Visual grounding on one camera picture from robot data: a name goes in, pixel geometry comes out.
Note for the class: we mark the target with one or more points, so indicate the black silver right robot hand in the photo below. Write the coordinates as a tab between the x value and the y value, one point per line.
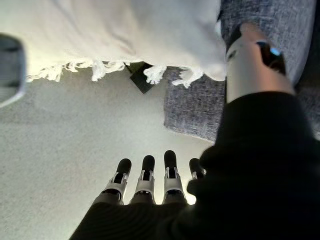
250	175

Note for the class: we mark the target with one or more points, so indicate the white fringed cushion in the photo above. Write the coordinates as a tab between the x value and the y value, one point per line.
100	30

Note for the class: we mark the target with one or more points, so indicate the grey fabric armchair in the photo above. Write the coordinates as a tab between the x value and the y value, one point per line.
195	107

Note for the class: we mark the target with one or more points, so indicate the silver right robot leg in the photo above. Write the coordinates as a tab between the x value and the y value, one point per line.
11	70

